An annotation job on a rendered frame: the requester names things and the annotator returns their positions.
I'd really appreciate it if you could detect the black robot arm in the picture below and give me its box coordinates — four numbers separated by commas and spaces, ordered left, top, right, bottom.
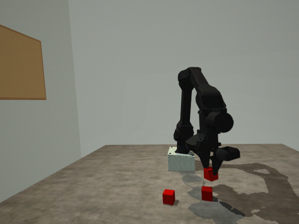
173, 67, 234, 154

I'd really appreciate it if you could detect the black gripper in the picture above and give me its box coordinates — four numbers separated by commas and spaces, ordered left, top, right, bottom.
195, 128, 240, 175

